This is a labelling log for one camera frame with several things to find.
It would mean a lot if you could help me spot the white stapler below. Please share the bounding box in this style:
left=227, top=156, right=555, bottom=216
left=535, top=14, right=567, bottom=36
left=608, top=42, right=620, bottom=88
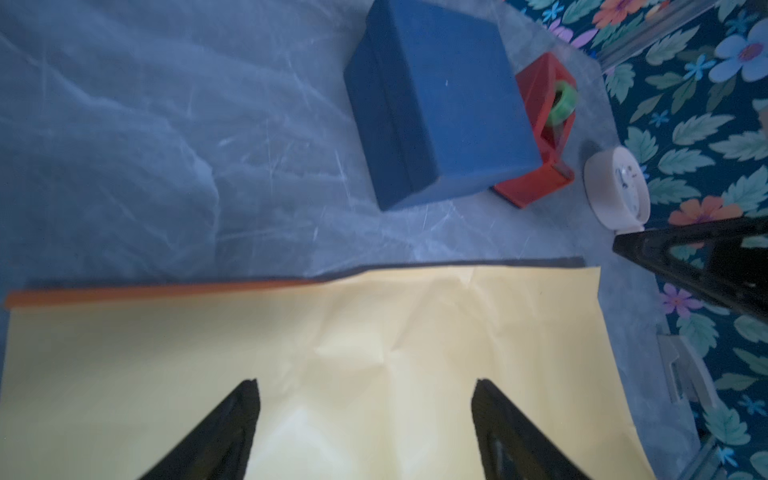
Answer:
left=657, top=335, right=720, bottom=409

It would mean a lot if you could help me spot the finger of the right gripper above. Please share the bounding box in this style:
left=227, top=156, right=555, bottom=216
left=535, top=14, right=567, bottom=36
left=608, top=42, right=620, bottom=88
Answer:
left=612, top=217, right=767, bottom=323

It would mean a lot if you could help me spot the blue gift box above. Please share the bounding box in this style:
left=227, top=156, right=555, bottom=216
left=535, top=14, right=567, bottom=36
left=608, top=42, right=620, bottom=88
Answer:
left=344, top=1, right=542, bottom=211

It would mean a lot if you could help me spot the pink round alarm clock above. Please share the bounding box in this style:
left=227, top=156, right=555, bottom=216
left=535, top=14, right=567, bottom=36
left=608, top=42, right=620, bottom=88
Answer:
left=583, top=147, right=651, bottom=235

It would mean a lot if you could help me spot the yellow orange wrapping paper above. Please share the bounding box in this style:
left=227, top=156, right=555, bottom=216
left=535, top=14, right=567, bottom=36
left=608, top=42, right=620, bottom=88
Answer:
left=1, top=266, right=653, bottom=479

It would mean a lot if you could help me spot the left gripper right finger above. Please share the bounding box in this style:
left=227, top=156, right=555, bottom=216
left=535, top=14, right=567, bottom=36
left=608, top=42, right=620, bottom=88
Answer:
left=471, top=379, right=587, bottom=480

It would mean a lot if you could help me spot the red tape dispenser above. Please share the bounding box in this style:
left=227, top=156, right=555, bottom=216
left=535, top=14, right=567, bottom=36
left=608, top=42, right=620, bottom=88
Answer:
left=493, top=52, right=580, bottom=209

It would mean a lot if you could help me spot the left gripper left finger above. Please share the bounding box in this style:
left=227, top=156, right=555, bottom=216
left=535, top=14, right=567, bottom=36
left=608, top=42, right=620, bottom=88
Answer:
left=141, top=379, right=261, bottom=480

